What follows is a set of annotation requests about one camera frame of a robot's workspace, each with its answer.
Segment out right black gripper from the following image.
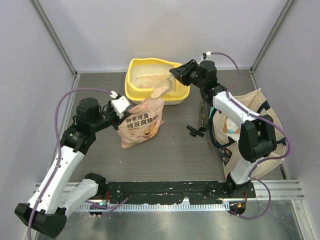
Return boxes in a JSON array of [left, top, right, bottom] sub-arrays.
[[169, 59, 205, 90]]

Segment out clear plastic scoop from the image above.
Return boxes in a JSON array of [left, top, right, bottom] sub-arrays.
[[150, 74, 176, 99]]

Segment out pink cat litter bag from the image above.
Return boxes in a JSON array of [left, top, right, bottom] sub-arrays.
[[117, 97, 165, 149]]

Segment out black bag clip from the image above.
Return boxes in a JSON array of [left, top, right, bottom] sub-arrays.
[[186, 125, 207, 137]]

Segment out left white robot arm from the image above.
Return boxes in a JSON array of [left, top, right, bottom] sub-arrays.
[[14, 96, 131, 239]]

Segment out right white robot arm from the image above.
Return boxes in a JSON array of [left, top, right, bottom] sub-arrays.
[[169, 59, 277, 198]]

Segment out yellow slotted litter scoop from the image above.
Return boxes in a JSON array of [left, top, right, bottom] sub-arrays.
[[175, 80, 190, 95]]

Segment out yellow litter box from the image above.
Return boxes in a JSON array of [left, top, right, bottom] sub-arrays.
[[124, 58, 190, 105]]

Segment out teal flat stick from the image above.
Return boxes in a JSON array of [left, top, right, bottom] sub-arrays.
[[209, 107, 215, 117]]

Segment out blue white pouch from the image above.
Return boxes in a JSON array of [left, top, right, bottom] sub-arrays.
[[225, 117, 240, 134]]

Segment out beige canvas tote bag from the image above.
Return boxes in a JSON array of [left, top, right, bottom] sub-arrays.
[[209, 89, 287, 184]]

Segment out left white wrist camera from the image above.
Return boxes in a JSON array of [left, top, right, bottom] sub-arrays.
[[110, 91, 131, 119]]

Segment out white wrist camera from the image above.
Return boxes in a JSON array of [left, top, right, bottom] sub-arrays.
[[201, 51, 212, 61], [110, 91, 131, 119]]

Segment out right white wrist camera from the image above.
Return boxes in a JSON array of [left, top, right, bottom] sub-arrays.
[[201, 51, 212, 61]]

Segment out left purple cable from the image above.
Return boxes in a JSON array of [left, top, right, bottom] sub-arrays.
[[26, 87, 130, 240]]

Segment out white slotted cable duct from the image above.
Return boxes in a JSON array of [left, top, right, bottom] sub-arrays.
[[77, 201, 231, 212]]

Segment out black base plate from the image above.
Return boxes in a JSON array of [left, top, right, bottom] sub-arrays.
[[105, 181, 256, 205]]

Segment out aluminium rail frame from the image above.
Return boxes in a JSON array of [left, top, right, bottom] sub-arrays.
[[31, 178, 306, 202]]

